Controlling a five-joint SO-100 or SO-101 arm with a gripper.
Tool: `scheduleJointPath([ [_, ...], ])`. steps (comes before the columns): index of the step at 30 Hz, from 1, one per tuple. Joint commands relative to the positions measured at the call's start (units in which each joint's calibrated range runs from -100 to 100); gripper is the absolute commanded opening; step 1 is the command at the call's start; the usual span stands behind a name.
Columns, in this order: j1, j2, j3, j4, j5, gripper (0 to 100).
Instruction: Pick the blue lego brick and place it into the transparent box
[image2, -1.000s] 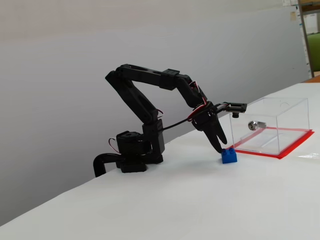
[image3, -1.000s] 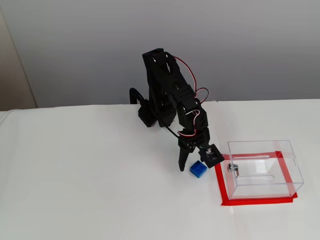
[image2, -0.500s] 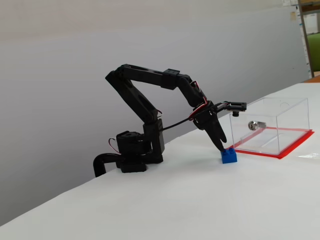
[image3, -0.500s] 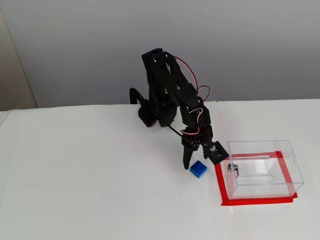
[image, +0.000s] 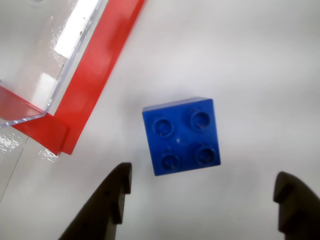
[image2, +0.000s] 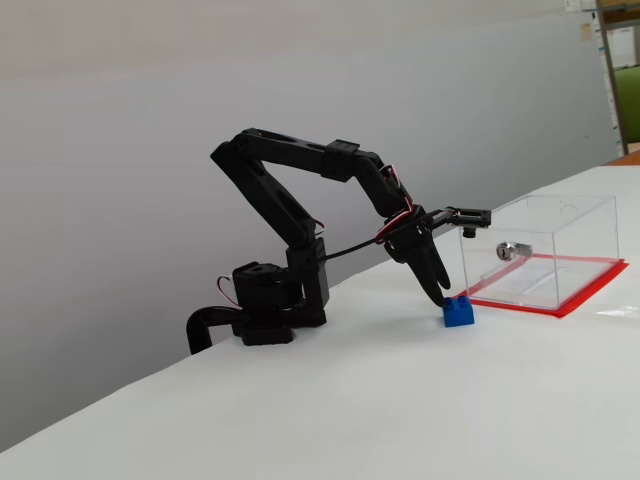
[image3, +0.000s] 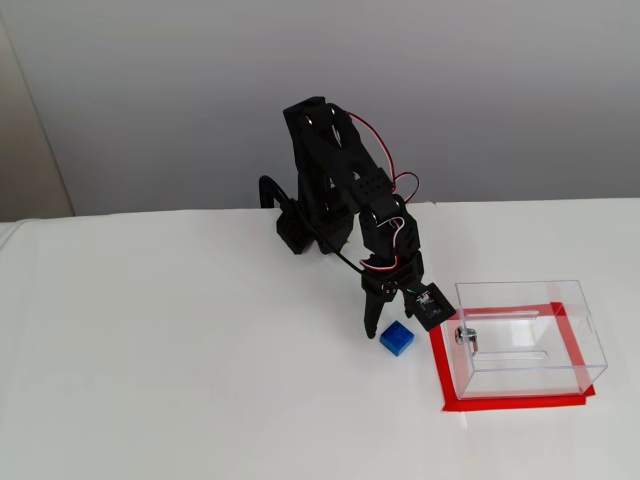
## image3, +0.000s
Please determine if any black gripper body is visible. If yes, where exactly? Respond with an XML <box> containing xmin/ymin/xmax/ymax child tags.
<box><xmin>359</xmin><ymin>249</ymin><xmax>426</xmax><ymax>302</ymax></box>

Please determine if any blue lego brick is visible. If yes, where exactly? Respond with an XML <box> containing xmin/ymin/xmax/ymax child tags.
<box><xmin>378</xmin><ymin>319</ymin><xmax>416</xmax><ymax>357</ymax></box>

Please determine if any transparent plastic box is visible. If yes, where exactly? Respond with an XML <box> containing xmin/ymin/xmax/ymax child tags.
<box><xmin>439</xmin><ymin>279</ymin><xmax>609</xmax><ymax>401</ymax></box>

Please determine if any silver lock cylinder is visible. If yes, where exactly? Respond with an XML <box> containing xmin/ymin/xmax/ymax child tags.
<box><xmin>453</xmin><ymin>327</ymin><xmax>483</xmax><ymax>357</ymax></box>

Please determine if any black table clamp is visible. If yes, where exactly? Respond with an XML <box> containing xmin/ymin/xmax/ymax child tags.
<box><xmin>258</xmin><ymin>174</ymin><xmax>292</xmax><ymax>212</ymax></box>

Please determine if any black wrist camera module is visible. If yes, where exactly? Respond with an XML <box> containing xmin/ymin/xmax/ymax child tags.
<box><xmin>406</xmin><ymin>281</ymin><xmax>457</xmax><ymax>334</ymax></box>

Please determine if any red white wrist servo cable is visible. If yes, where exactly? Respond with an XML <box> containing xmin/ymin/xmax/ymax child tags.
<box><xmin>361</xmin><ymin>216</ymin><xmax>407</xmax><ymax>276</ymax></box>

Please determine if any thin black camera cable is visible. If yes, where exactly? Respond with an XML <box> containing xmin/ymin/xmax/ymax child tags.
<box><xmin>293</xmin><ymin>198</ymin><xmax>369</xmax><ymax>275</ymax></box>

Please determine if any red white forearm servo cable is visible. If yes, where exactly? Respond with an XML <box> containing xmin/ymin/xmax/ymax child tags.
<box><xmin>347</xmin><ymin>111</ymin><xmax>422</xmax><ymax>204</ymax></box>

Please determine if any red tape frame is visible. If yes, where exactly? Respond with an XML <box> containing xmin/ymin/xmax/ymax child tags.
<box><xmin>428</xmin><ymin>301</ymin><xmax>597</xmax><ymax>414</ymax></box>

